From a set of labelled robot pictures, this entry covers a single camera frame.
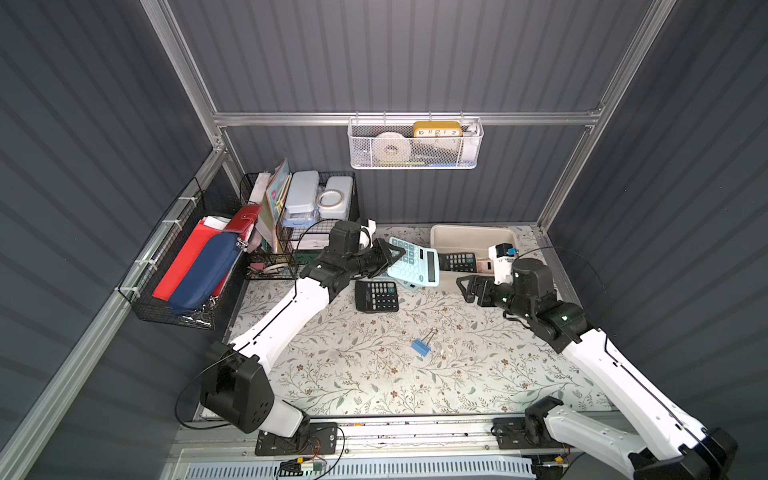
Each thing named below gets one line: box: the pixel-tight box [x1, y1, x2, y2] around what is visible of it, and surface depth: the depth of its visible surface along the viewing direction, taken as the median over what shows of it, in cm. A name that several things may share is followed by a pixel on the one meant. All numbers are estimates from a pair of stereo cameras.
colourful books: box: [247, 158, 293, 254], surface depth 96 cm
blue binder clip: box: [412, 327, 438, 357], surface depth 91 cm
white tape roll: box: [372, 131, 412, 163], surface depth 86 cm
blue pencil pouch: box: [168, 232, 241, 315], surface depth 69 cm
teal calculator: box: [387, 236, 440, 287], surface depth 77 cm
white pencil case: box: [284, 170, 320, 227], surface depth 96 cm
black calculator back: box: [355, 280, 399, 312], surface depth 101 cm
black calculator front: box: [438, 252, 477, 273], surface depth 104 cm
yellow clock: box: [413, 121, 463, 138], surface depth 90 cm
